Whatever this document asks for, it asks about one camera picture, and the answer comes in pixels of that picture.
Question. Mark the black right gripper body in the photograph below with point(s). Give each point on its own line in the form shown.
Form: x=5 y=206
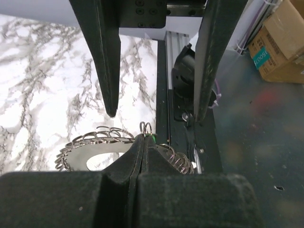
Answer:
x=152 y=14

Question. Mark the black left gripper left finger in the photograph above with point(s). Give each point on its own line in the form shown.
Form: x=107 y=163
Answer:
x=77 y=199

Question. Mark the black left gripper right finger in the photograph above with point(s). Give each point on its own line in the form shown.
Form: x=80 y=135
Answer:
x=166 y=198

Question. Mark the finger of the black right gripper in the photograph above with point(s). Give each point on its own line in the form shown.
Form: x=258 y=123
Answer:
x=218 y=24
x=100 y=27

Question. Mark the metal disc keyring organizer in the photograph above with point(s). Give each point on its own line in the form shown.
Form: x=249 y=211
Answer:
x=94 y=151

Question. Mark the green key tag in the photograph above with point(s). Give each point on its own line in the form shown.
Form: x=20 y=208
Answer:
x=153 y=136

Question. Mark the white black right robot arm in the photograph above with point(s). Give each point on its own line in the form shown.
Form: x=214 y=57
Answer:
x=100 y=21

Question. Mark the brown cardboard box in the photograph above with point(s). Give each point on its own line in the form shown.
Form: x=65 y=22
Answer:
x=278 y=48

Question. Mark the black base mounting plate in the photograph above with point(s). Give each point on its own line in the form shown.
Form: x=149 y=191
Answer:
x=175 y=124

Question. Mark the aluminium frame rail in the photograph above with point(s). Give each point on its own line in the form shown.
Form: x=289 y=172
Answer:
x=174 y=42

